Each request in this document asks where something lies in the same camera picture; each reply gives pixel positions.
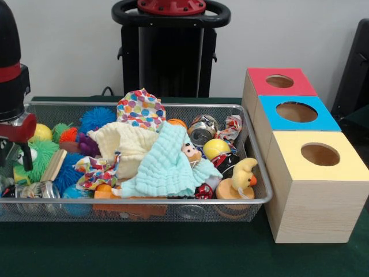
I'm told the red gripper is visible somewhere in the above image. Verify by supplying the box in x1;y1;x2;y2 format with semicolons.
0;113;37;171

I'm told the crushed clear plastic bottle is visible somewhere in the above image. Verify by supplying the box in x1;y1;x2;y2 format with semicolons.
11;181;61;200

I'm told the cream knitted cloth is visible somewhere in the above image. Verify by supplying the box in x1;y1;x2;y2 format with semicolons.
86;121;160;179

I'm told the mint green cloth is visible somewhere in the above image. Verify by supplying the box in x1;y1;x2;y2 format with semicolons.
120;121;223;199

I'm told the silver mesh bin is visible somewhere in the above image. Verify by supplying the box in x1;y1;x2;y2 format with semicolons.
0;101;274;223

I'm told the wooden three-hole box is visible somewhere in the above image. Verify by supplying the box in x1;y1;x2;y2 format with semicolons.
241;68;369;244

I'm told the green spiky monster toy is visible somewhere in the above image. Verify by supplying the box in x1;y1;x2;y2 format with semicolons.
13;140;61;185

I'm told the plain yellow ball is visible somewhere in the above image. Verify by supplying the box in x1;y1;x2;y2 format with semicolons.
28;123;53;142

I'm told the blue spiky ball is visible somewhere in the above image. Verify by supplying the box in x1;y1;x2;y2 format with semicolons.
79;108;118;135

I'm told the polka dot cloth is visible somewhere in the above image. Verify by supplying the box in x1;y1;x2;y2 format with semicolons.
116;88;167;132

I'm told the brown plush toy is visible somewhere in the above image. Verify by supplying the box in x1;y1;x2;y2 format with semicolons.
181;143;202;168

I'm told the dark green tablecloth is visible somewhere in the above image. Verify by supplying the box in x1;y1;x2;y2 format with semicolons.
0;96;369;277

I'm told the crushed silver drink can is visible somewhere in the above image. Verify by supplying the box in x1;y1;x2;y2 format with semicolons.
187;115;219;147

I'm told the yellow tennis ball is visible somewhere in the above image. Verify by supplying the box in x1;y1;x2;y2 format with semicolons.
203;138;231;159

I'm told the yellow plush duck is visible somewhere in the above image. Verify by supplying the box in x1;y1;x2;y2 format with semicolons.
232;157;259;192

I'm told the black panel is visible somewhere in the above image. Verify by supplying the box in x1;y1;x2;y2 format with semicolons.
330;18;369;116

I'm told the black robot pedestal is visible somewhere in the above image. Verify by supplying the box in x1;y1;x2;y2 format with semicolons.
111;0;231;98

